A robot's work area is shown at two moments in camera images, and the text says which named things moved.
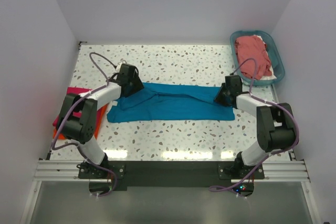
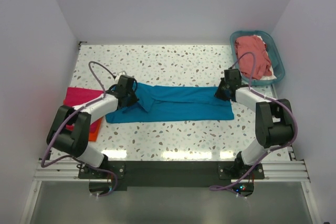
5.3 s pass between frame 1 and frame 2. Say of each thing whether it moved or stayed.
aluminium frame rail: stayed
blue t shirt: stayed
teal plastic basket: stayed
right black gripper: moved
